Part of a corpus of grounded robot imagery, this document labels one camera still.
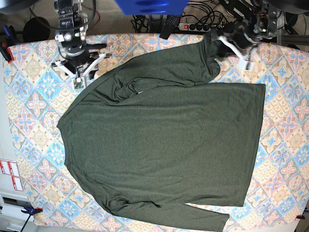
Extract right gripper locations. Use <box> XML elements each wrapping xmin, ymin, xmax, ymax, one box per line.
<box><xmin>61</xmin><ymin>43</ymin><xmax>107</xmax><ymax>70</ymax></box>

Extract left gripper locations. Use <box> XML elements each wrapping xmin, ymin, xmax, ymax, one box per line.
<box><xmin>211</xmin><ymin>25</ymin><xmax>260</xmax><ymax>55</ymax></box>

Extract dark green long-sleeve shirt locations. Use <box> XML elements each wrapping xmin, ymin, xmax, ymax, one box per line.
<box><xmin>57</xmin><ymin>32</ymin><xmax>266</xmax><ymax>232</ymax></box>

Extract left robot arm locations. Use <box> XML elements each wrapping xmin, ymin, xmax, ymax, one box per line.
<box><xmin>211</xmin><ymin>0</ymin><xmax>280</xmax><ymax>58</ymax></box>

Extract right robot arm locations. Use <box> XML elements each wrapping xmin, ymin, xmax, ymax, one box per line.
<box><xmin>52</xmin><ymin>0</ymin><xmax>107</xmax><ymax>74</ymax></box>

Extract black remote control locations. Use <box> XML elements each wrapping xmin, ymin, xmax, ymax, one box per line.
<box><xmin>159</xmin><ymin>15</ymin><xmax>180</xmax><ymax>40</ymax></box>

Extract black round stool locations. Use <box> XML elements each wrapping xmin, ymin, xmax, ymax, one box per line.
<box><xmin>22</xmin><ymin>17</ymin><xmax>55</xmax><ymax>43</ymax></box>

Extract blue plastic box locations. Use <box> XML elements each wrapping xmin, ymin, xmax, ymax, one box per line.
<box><xmin>115</xmin><ymin>0</ymin><xmax>189</xmax><ymax>15</ymax></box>

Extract blue clamp upper left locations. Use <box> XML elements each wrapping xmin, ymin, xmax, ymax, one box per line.
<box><xmin>0</xmin><ymin>25</ymin><xmax>14</xmax><ymax>64</ymax></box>

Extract blue clamp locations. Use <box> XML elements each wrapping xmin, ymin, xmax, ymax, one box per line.
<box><xmin>0</xmin><ymin>25</ymin><xmax>14</xmax><ymax>64</ymax></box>
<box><xmin>21</xmin><ymin>206</ymin><xmax>43</xmax><ymax>232</ymax></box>

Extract red white labels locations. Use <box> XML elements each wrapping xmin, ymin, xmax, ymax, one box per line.
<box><xmin>0</xmin><ymin>159</ymin><xmax>23</xmax><ymax>191</ymax></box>

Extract blue clamp lower left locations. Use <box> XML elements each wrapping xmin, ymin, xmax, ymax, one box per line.
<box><xmin>21</xmin><ymin>206</ymin><xmax>43</xmax><ymax>232</ymax></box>

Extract orange clamp lower right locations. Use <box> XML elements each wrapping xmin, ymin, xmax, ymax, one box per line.
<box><xmin>296</xmin><ymin>215</ymin><xmax>305</xmax><ymax>219</ymax></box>

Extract black power strip red switch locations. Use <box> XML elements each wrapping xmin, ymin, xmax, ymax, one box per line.
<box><xmin>178</xmin><ymin>23</ymin><xmax>215</xmax><ymax>33</ymax></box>

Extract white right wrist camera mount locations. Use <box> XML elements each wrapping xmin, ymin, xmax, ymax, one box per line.
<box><xmin>51</xmin><ymin>52</ymin><xmax>111</xmax><ymax>90</ymax></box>

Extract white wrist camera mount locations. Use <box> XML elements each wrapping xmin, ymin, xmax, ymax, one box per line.
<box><xmin>51</xmin><ymin>52</ymin><xmax>111</xmax><ymax>90</ymax></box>
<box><xmin>218</xmin><ymin>35</ymin><xmax>253</xmax><ymax>71</ymax></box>

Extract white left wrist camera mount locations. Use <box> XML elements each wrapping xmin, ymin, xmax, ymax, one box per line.
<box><xmin>218</xmin><ymin>35</ymin><xmax>253</xmax><ymax>71</ymax></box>

